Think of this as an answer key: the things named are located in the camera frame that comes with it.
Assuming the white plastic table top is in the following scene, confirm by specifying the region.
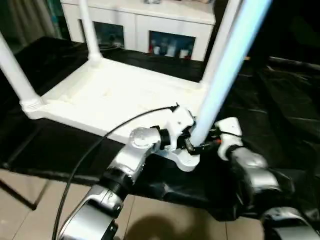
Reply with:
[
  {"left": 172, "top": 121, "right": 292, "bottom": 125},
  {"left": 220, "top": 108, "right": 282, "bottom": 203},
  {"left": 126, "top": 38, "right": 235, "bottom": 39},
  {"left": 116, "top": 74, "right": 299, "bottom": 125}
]
[{"left": 20, "top": 55, "right": 207, "bottom": 173}]

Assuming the white plastic table leg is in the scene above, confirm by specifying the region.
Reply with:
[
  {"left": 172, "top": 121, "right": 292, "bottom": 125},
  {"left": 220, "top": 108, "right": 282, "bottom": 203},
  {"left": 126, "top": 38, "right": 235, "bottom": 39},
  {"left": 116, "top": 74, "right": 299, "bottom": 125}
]
[
  {"left": 77, "top": 0, "right": 104, "bottom": 65},
  {"left": 0, "top": 32, "right": 43, "bottom": 113},
  {"left": 200, "top": 0, "right": 246, "bottom": 88},
  {"left": 189, "top": 0, "right": 273, "bottom": 151}
]

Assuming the black work mat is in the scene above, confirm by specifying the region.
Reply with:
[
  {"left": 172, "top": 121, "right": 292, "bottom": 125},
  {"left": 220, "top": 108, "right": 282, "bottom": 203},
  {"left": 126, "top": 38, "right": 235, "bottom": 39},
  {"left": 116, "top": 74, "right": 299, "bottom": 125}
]
[{"left": 0, "top": 36, "right": 320, "bottom": 223}]

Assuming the white glass-door cabinet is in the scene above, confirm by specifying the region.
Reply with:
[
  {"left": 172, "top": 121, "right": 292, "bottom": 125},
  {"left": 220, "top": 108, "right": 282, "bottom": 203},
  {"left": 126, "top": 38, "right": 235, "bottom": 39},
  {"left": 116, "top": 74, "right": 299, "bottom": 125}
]
[{"left": 60, "top": 0, "right": 217, "bottom": 62}]

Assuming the black work table leg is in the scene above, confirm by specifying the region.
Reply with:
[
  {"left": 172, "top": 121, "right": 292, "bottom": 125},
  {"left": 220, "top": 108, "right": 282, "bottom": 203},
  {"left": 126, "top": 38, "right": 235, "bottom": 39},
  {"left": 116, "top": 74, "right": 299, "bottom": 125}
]
[{"left": 0, "top": 177, "right": 40, "bottom": 211}]

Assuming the teal curtain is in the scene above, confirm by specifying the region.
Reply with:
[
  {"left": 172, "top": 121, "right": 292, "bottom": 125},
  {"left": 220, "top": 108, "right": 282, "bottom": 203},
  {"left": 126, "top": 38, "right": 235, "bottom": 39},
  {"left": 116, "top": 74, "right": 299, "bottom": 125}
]
[{"left": 45, "top": 0, "right": 68, "bottom": 38}]

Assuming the grey curtain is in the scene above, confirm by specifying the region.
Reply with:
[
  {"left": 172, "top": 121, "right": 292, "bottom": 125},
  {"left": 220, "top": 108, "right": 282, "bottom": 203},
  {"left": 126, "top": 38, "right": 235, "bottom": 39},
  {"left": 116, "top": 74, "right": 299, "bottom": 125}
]
[{"left": 10, "top": 0, "right": 56, "bottom": 48}]

